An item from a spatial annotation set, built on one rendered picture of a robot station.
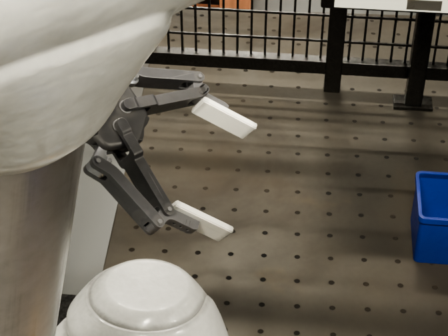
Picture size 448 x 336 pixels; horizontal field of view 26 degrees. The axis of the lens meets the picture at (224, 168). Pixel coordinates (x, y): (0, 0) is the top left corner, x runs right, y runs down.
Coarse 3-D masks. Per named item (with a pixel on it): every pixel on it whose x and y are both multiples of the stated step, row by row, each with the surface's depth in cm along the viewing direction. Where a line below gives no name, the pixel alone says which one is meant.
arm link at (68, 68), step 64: (0, 0) 34; (64, 0) 36; (128, 0) 38; (192, 0) 42; (0, 64) 36; (64, 64) 38; (128, 64) 42; (0, 128) 40; (64, 128) 42; (0, 192) 46; (64, 192) 50; (0, 256) 51; (64, 256) 57; (0, 320) 56
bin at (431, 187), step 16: (416, 176) 146; (432, 176) 147; (416, 192) 144; (432, 192) 149; (416, 208) 145; (432, 208) 151; (416, 224) 144; (432, 224) 139; (416, 240) 143; (432, 240) 142; (416, 256) 144; (432, 256) 144
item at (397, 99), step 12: (420, 24) 164; (432, 24) 164; (420, 36) 166; (432, 36) 166; (420, 48) 167; (420, 60) 169; (408, 72) 173; (420, 72) 170; (408, 84) 172; (420, 84) 172; (396, 96) 177; (408, 96) 174; (420, 96) 173; (396, 108) 175; (408, 108) 175; (420, 108) 174; (432, 108) 174
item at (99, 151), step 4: (96, 148) 99; (100, 148) 98; (96, 152) 98; (100, 152) 98; (104, 152) 98; (92, 156) 98; (100, 156) 98; (104, 156) 98; (108, 160) 97; (88, 164) 97; (88, 168) 97; (92, 168) 97; (92, 172) 98; (96, 172) 97; (100, 176) 98; (104, 176) 98
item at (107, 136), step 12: (132, 96) 102; (120, 108) 101; (144, 108) 102; (108, 120) 99; (132, 120) 101; (144, 120) 102; (108, 132) 99; (96, 144) 99; (108, 144) 98; (120, 144) 99
